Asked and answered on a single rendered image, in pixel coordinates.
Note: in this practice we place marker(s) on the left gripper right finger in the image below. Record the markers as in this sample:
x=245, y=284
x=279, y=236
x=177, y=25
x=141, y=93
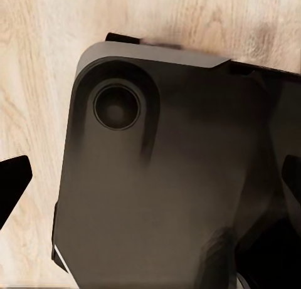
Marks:
x=291, y=174

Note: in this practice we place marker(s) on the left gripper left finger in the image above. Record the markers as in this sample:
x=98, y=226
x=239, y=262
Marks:
x=15, y=175

